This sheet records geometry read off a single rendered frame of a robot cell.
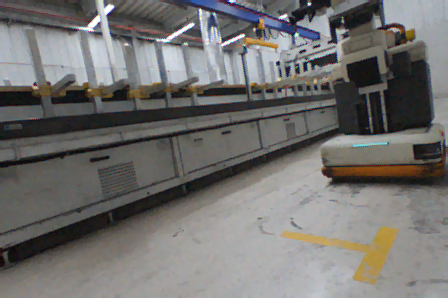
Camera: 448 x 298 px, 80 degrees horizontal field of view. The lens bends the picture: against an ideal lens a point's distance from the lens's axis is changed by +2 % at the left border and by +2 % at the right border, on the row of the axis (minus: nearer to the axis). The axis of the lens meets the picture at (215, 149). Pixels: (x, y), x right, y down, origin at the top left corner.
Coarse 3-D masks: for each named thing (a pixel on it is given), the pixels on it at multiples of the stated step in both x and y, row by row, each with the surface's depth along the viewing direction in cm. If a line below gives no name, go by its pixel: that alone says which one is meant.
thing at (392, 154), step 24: (336, 144) 171; (360, 144) 160; (384, 144) 152; (408, 144) 145; (432, 144) 138; (336, 168) 172; (360, 168) 163; (384, 168) 154; (408, 168) 146; (432, 168) 139
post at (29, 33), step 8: (24, 32) 128; (32, 32) 128; (32, 40) 128; (32, 48) 128; (32, 56) 128; (32, 64) 129; (40, 64) 130; (40, 72) 129; (40, 80) 129; (48, 96) 131; (48, 104) 131; (48, 112) 131
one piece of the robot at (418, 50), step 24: (408, 48) 163; (336, 72) 193; (336, 96) 196; (360, 96) 185; (384, 96) 172; (408, 96) 167; (432, 96) 176; (360, 120) 183; (384, 120) 173; (408, 120) 170; (432, 120) 166
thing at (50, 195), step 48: (0, 96) 135; (240, 96) 280; (144, 144) 196; (192, 144) 230; (240, 144) 280; (288, 144) 348; (0, 192) 135; (48, 192) 150; (96, 192) 169; (144, 192) 190; (0, 240) 131; (48, 240) 148
